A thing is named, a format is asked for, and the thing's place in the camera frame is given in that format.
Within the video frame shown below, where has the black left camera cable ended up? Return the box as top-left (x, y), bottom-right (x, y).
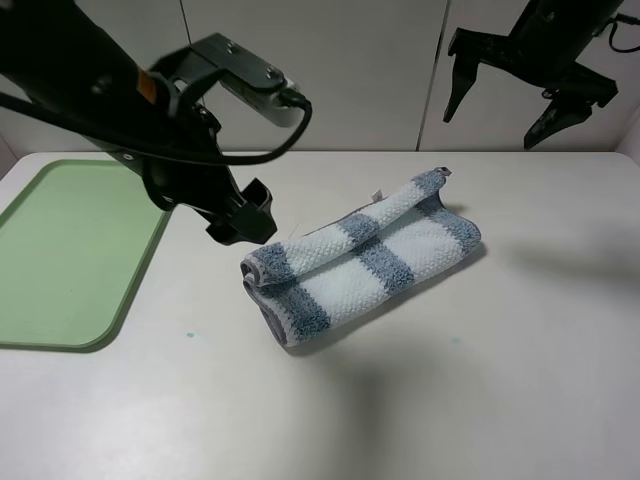
top-left (0, 89), bottom-right (314, 166)

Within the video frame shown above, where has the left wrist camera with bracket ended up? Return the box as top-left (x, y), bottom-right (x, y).
top-left (151, 33), bottom-right (302, 128)

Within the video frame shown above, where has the blue white striped towel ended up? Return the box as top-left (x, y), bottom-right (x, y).
top-left (241, 167), bottom-right (481, 347)

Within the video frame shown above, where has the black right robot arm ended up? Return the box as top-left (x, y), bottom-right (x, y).
top-left (443, 0), bottom-right (639, 150)

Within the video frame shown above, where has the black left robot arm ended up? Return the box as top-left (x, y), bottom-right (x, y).
top-left (1, 1), bottom-right (309, 245)

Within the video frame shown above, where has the green plastic tray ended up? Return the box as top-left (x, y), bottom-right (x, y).
top-left (1, 159), bottom-right (170, 353)

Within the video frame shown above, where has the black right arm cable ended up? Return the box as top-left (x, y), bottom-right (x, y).
top-left (592, 12), bottom-right (640, 54)

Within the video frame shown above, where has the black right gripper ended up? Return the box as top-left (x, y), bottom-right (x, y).
top-left (443, 1), bottom-right (618, 149)

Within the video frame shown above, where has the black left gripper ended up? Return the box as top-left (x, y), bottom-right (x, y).
top-left (119, 94), bottom-right (276, 245)

